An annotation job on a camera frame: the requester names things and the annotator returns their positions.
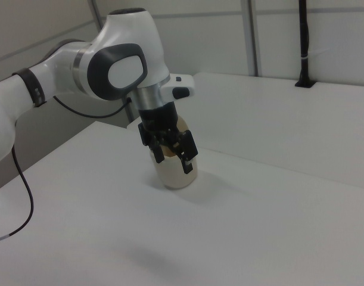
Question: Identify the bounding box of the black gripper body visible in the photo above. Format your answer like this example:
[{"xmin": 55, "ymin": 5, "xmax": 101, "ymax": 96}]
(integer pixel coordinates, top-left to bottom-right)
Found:
[{"xmin": 137, "ymin": 101, "xmax": 186, "ymax": 147}]

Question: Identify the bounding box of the small white bin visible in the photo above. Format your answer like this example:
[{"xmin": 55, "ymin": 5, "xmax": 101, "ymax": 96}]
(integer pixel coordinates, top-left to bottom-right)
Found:
[{"xmin": 153, "ymin": 116, "xmax": 199, "ymax": 189}]

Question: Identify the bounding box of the grey partition frame post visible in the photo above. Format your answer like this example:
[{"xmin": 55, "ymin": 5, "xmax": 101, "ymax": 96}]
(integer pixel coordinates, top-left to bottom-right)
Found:
[
  {"xmin": 246, "ymin": 0, "xmax": 263, "ymax": 77},
  {"xmin": 87, "ymin": 0, "xmax": 107, "ymax": 32}
]

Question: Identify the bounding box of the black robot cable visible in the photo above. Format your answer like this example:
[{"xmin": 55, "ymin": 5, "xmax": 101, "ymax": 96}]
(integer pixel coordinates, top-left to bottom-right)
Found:
[{"xmin": 0, "ymin": 95, "xmax": 132, "ymax": 244}]

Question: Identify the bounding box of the black cable post with base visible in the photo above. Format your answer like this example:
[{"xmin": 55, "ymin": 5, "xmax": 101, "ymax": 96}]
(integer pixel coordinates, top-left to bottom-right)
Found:
[{"xmin": 294, "ymin": 0, "xmax": 316, "ymax": 89}]

